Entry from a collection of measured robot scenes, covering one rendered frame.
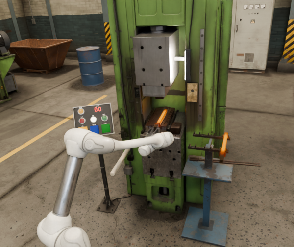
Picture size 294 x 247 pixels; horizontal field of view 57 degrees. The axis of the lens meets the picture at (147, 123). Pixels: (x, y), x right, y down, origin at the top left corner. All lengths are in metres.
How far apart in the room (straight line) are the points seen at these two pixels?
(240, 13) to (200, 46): 5.08
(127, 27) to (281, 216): 2.32
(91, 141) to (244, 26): 6.18
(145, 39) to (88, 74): 4.81
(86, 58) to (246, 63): 4.01
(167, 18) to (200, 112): 0.85
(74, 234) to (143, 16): 1.68
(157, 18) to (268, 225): 2.16
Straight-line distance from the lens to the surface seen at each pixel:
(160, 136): 2.00
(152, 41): 2.23
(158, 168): 2.64
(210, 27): 2.29
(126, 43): 2.45
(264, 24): 7.33
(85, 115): 2.49
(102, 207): 3.13
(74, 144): 1.73
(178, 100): 2.85
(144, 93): 2.37
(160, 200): 2.90
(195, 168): 2.41
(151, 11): 2.36
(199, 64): 2.35
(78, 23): 10.26
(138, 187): 3.13
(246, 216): 3.05
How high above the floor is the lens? 2.10
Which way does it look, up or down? 26 degrees down
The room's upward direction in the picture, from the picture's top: 4 degrees counter-clockwise
